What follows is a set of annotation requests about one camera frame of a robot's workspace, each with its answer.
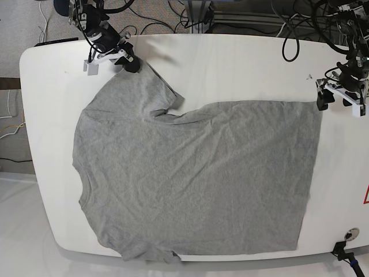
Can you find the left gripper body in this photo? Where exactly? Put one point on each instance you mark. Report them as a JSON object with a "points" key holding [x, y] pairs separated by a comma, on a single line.
{"points": [[349, 84]]}

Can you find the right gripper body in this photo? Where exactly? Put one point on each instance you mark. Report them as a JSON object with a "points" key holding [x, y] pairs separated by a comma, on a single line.
{"points": [[108, 41]]}

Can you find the grey t-shirt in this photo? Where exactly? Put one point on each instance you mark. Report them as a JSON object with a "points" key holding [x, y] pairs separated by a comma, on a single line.
{"points": [[229, 178]]}

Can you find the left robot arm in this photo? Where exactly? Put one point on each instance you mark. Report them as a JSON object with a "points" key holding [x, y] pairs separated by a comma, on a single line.
{"points": [[352, 22]]}

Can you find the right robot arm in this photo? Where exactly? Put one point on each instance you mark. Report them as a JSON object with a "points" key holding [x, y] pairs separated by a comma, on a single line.
{"points": [[86, 16]]}

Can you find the dark blue round chair base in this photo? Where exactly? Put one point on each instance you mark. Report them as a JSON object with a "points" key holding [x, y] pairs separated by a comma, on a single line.
{"points": [[63, 7]]}

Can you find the red warning triangle sticker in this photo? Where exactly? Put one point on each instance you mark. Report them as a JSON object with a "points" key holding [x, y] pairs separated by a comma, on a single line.
{"points": [[366, 198]]}

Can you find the silver table grommet right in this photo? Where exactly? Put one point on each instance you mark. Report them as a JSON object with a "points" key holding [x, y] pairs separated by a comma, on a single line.
{"points": [[352, 234]]}

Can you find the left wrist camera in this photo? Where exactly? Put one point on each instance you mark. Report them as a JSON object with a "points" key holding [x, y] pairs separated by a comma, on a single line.
{"points": [[359, 110]]}

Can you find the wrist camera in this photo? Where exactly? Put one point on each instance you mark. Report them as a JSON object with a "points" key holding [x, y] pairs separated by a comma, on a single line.
{"points": [[91, 68], [359, 110]]}

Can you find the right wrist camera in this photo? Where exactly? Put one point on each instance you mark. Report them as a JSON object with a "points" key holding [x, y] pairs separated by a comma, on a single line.
{"points": [[91, 68]]}

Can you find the aluminium frame rail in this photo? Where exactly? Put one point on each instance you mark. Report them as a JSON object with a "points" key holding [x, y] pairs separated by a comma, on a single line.
{"points": [[204, 17]]}

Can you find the black clamp with cable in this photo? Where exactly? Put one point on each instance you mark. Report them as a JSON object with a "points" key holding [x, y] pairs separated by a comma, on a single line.
{"points": [[341, 255]]}

